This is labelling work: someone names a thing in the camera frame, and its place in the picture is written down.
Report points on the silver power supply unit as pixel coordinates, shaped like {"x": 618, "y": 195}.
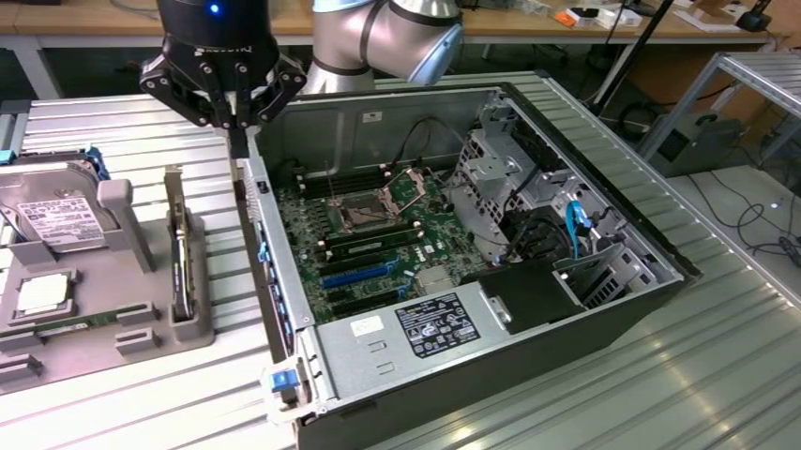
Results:
{"x": 368, "y": 356}

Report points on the long black expansion slot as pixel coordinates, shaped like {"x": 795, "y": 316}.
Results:
{"x": 368, "y": 296}
{"x": 375, "y": 307}
{"x": 359, "y": 266}

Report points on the grey box on floor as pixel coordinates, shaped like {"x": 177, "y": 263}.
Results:
{"x": 701, "y": 145}

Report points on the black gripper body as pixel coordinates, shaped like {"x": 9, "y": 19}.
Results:
{"x": 215, "y": 28}

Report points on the aluminium frame stand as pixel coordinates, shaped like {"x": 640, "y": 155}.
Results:
{"x": 759, "y": 70}

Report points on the silver hard disk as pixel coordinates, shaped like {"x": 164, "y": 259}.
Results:
{"x": 58, "y": 220}

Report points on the silver CPU chip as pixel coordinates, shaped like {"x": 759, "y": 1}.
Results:
{"x": 44, "y": 293}

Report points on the grey aluminium profile post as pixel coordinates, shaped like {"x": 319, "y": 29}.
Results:
{"x": 14, "y": 126}

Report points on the teal plastic clamp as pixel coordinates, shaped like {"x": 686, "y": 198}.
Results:
{"x": 5, "y": 157}

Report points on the wooden desk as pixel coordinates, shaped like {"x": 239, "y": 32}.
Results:
{"x": 500, "y": 28}

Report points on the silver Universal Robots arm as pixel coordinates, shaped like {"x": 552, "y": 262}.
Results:
{"x": 349, "y": 37}

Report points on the loose green RAM stick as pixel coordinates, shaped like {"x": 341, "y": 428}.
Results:
{"x": 86, "y": 323}

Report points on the white paper booklet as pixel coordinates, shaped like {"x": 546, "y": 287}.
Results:
{"x": 703, "y": 21}

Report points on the thin metal locking lever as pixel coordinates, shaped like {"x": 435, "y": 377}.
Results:
{"x": 329, "y": 183}

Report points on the CPU socket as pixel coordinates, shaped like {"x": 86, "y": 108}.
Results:
{"x": 363, "y": 213}

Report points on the black desk device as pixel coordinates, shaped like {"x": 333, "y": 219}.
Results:
{"x": 754, "y": 19}

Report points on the blue card retainer bar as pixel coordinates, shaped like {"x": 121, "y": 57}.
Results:
{"x": 260, "y": 255}

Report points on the installed black RAM stick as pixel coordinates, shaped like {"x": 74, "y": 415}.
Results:
{"x": 375, "y": 246}

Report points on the silver chipset heatsink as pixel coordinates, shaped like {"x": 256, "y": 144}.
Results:
{"x": 434, "y": 277}

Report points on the silver metal disk bay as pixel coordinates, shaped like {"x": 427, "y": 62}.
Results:
{"x": 487, "y": 169}

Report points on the blue expansion slot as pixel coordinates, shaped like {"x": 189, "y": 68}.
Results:
{"x": 359, "y": 278}

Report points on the small white box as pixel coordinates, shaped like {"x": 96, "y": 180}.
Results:
{"x": 619, "y": 18}

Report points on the green graphics card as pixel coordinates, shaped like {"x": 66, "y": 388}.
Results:
{"x": 184, "y": 262}

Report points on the open black PC case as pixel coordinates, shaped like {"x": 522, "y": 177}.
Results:
{"x": 563, "y": 375}

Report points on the blue case latch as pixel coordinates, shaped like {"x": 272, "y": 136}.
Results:
{"x": 283, "y": 379}

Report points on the blue disk caddy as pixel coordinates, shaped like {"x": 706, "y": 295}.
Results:
{"x": 96, "y": 164}

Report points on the open metal socket cover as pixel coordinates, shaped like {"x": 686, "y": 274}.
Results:
{"x": 406, "y": 187}

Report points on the orange and black box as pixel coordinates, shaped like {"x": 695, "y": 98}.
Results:
{"x": 572, "y": 18}

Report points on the grey parts rack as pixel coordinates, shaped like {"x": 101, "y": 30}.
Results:
{"x": 100, "y": 290}

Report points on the green motherboard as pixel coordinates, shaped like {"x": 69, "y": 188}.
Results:
{"x": 438, "y": 239}

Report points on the black tripod pole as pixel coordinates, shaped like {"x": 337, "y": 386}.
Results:
{"x": 631, "y": 51}

